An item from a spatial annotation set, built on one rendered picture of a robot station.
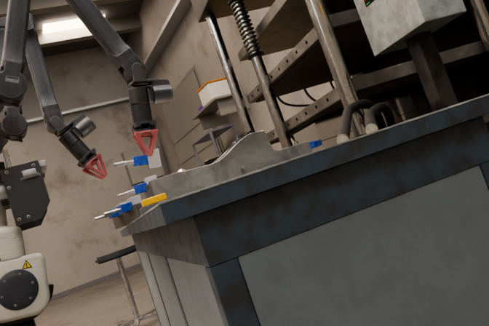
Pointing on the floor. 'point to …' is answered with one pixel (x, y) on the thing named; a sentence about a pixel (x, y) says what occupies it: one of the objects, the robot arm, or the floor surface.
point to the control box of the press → (407, 13)
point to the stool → (126, 285)
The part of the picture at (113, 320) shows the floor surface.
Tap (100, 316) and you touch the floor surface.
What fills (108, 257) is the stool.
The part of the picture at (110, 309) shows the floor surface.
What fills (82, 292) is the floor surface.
